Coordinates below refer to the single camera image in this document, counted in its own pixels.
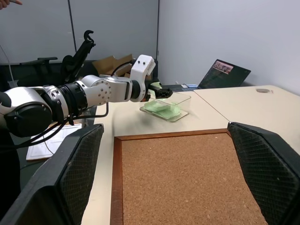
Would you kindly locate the wood framed cork board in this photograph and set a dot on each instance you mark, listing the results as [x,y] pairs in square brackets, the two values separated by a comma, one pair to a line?
[182,178]

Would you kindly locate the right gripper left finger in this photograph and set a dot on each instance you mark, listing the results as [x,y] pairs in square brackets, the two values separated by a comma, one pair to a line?
[51,182]

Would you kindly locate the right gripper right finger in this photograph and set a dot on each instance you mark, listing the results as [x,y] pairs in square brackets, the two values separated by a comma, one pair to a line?
[272,173]

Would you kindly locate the brown cardboard box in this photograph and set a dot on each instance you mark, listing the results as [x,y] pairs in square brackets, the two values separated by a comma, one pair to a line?
[105,65]

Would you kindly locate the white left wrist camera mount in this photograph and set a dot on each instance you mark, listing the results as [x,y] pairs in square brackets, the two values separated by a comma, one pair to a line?
[140,68]

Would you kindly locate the dark open laptop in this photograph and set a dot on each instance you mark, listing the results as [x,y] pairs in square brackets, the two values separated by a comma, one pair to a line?
[222,77]

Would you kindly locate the white paper sheets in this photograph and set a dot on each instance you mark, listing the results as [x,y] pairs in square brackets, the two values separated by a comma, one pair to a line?
[42,150]

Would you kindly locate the black office chair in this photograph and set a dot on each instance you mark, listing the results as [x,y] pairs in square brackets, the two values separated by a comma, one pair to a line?
[77,58]

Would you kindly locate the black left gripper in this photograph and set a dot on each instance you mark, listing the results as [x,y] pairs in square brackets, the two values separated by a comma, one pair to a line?
[150,90]

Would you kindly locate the person's bare hand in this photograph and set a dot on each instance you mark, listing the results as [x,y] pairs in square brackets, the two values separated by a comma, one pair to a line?
[7,2]

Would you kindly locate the clear plastic container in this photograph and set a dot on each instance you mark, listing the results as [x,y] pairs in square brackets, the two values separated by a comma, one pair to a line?
[182,98]

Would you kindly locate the light green paper note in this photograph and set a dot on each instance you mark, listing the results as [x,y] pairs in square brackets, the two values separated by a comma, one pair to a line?
[156,84]

